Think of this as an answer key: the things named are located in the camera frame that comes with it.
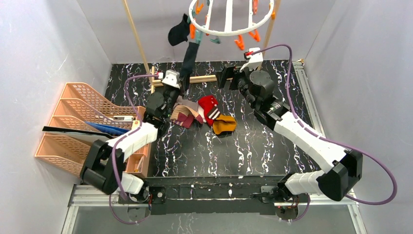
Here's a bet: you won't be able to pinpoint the grey sock brown stripes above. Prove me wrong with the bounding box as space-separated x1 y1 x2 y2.
176 96 202 121

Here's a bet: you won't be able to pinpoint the red bear sock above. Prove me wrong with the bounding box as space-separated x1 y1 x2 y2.
198 95 221 127

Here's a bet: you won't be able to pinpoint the white sock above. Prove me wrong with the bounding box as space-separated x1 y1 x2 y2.
198 106 207 123

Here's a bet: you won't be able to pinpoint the black sock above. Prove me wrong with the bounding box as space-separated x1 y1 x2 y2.
168 14 190 46
179 42 199 93

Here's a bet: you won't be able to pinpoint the mustard yellow sock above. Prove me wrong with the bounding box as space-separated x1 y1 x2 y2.
206 107 237 135

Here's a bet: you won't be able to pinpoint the beige purple striped sock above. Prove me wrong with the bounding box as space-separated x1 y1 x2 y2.
170 105 204 128

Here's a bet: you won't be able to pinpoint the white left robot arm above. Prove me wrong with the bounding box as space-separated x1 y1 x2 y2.
80 70 190 199

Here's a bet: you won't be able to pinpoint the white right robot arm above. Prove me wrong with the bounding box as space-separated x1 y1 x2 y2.
216 65 363 201

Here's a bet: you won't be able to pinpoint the white round clip hanger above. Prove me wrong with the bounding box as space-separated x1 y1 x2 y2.
188 0 275 37

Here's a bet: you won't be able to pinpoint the teal clothes peg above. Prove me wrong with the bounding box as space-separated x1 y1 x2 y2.
209 36 221 44

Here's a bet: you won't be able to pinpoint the orange clothes peg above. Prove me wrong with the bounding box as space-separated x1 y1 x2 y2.
189 23 196 39

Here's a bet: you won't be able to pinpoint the peach compartment tray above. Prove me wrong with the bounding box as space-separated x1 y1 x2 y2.
124 106 152 178

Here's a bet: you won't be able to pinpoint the peach mesh file rack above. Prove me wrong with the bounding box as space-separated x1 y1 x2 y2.
35 82 145 177

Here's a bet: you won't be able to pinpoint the black white folder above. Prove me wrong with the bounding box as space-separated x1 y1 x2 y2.
42 126 114 146

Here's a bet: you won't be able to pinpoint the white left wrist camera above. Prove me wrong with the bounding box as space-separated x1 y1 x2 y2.
157 70 181 89

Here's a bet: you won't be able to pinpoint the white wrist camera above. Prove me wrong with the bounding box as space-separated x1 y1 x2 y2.
157 70 181 89
239 47 263 72

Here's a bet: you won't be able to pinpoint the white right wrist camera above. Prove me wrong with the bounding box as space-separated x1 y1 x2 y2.
239 47 263 72

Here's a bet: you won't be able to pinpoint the wooden hanging rack frame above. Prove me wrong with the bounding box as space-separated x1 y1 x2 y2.
123 0 281 106

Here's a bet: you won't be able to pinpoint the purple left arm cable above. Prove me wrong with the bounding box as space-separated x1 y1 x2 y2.
108 73 162 225

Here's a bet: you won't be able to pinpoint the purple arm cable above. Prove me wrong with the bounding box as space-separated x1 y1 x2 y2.
108 73 162 225
250 43 398 223

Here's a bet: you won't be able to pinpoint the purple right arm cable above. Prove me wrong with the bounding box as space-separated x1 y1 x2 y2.
250 43 398 223

